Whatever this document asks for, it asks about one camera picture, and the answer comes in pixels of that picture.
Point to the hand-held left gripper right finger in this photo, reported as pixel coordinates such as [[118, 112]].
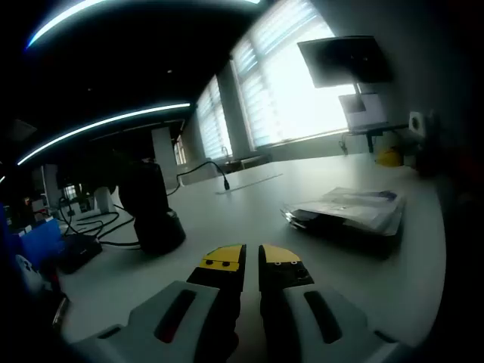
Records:
[[298, 332]]

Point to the black laptop stand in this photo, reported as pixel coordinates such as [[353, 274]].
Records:
[[378, 128]]

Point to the blue plastic box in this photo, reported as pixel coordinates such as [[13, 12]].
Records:
[[38, 238]]

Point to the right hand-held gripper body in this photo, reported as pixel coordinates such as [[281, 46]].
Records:
[[417, 123]]

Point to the flat black device box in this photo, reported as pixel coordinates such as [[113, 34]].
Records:
[[79, 253]]

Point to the long white ceiling light strip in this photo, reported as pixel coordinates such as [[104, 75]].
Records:
[[38, 34], [113, 119]]

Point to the open laptop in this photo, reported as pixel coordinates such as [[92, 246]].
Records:
[[363, 113]]

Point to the white table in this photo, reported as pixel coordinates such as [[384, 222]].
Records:
[[234, 211]]

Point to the white game controller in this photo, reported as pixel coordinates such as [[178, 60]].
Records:
[[28, 272]]

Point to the black wall monitor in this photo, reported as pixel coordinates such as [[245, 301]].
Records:
[[348, 60]]

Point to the black barcode scanner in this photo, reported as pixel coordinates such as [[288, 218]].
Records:
[[151, 211]]

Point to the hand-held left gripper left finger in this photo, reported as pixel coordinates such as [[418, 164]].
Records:
[[166, 325]]

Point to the square ceiling vent panel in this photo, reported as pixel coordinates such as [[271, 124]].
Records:
[[20, 130]]

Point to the green black foil packet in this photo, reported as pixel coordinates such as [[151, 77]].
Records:
[[351, 211]]

